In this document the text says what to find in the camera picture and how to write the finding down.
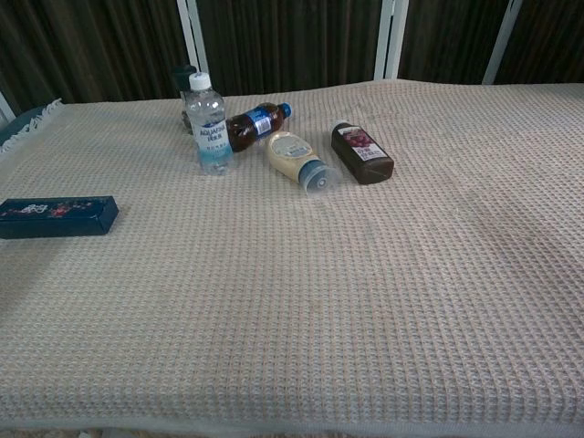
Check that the glass shaker with black cap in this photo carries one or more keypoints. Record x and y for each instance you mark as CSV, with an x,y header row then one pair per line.
x,y
180,77

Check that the dark juice bottle grape label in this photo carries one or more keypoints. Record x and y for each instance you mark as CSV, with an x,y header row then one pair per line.
x,y
365,159

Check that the dark brown partition panel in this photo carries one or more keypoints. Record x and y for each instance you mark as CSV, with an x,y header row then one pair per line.
x,y
292,41
552,41
91,45
447,36

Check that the cream mayonnaise squeeze bottle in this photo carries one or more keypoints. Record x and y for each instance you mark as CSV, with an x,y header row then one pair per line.
x,y
292,159

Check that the cola bottle with blue label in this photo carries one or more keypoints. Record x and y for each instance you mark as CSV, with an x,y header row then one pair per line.
x,y
255,125

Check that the clear Aquafina water bottle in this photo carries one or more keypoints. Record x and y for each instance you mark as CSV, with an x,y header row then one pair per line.
x,y
212,137

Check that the dark blue glasses case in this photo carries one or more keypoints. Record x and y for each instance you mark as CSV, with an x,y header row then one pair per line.
x,y
55,220

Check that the teal blue table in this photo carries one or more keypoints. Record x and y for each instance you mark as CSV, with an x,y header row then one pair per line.
x,y
13,127

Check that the beige waffle weave tablecloth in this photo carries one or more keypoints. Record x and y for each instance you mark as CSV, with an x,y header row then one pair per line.
x,y
319,296

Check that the white partition frame post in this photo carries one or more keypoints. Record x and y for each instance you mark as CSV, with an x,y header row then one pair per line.
x,y
191,32
502,41
391,36
4,107

